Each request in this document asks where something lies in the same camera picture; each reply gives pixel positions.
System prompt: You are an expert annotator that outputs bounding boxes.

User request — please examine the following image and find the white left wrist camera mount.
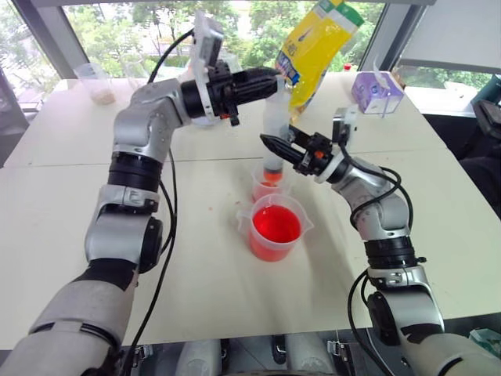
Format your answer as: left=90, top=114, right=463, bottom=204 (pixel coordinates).
left=190, top=10, right=226, bottom=128

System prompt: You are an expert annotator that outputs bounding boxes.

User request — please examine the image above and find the metal table clamp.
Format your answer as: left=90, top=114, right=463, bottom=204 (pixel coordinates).
left=326, top=338, right=350, bottom=363
left=132, top=343, right=154, bottom=370

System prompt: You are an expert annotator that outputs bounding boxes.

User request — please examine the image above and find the clear cup with beige residue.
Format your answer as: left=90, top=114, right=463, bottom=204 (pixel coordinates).
left=73, top=62, right=117, bottom=106

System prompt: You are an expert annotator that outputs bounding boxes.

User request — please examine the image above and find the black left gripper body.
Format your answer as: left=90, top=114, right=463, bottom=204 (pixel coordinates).
left=206, top=60, right=246, bottom=127

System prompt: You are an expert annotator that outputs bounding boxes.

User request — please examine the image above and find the green plastic item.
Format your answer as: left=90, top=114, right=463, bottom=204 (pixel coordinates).
left=468, top=327, right=501, bottom=350

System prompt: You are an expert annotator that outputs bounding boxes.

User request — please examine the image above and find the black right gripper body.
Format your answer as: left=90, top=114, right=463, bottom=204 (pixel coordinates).
left=294, top=132, right=334, bottom=178

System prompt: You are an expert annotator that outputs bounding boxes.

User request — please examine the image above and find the black chair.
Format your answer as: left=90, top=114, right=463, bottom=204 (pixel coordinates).
left=456, top=72, right=501, bottom=190

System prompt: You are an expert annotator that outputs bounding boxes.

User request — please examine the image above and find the empty clear plastic cup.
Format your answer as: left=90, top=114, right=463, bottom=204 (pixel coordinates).
left=121, top=52, right=153, bottom=92

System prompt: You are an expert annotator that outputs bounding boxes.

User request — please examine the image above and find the small clear plastic beaker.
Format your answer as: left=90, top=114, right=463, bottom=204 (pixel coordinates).
left=250, top=164, right=291, bottom=204

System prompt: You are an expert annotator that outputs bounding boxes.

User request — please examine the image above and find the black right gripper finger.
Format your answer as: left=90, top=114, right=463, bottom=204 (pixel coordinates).
left=287, top=124, right=314, bottom=149
left=259, top=133, right=305, bottom=168

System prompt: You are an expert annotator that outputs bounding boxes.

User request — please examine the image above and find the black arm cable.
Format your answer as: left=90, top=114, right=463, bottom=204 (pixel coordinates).
left=337, top=141, right=415, bottom=376
left=128, top=27, right=196, bottom=376

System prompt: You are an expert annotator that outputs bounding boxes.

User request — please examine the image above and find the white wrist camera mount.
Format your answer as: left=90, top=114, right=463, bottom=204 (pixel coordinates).
left=314, top=104, right=360, bottom=184
left=190, top=10, right=226, bottom=128

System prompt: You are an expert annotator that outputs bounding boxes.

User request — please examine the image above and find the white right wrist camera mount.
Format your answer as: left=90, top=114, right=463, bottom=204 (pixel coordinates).
left=314, top=104, right=360, bottom=184

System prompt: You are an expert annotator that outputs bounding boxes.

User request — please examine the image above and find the yellow plastic bag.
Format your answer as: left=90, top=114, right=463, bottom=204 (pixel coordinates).
left=273, top=0, right=366, bottom=123

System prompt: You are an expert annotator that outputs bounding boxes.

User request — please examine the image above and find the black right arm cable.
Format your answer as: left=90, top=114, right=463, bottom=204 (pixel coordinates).
left=337, top=141, right=415, bottom=376

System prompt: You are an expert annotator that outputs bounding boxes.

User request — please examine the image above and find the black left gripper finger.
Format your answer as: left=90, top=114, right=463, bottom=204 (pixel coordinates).
left=239, top=67, right=281, bottom=86
left=236, top=81, right=277, bottom=108

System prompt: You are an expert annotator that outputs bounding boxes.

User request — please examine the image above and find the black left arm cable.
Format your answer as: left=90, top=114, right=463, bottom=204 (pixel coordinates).
left=128, top=27, right=196, bottom=376

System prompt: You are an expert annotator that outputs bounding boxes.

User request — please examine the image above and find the large beaker with red liquid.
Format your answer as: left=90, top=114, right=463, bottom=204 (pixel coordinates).
left=236, top=193, right=315, bottom=262

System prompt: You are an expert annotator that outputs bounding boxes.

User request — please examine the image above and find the purple tissue box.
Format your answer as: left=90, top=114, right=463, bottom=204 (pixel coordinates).
left=350, top=57, right=405, bottom=119

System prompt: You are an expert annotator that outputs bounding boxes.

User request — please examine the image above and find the white roller blind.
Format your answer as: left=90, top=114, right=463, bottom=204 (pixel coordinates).
left=399, top=0, right=501, bottom=75

